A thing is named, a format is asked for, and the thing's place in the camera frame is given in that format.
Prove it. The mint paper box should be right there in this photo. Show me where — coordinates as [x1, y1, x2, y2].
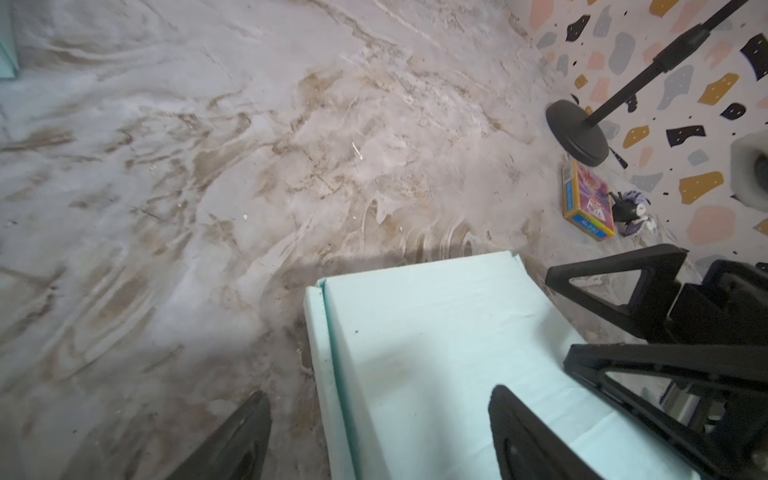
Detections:
[0, 0, 19, 80]

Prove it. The colourful small card box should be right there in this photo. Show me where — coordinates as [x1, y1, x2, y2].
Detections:
[562, 160, 616, 241]

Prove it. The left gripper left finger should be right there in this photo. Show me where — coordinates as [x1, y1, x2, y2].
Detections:
[167, 391, 272, 480]

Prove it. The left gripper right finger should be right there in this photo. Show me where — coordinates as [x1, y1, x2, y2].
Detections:
[488, 385, 600, 480]

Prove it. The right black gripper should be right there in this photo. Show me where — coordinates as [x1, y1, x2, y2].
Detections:
[545, 244, 767, 479]

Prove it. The small black white figurine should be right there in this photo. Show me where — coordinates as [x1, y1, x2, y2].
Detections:
[609, 190, 657, 237]

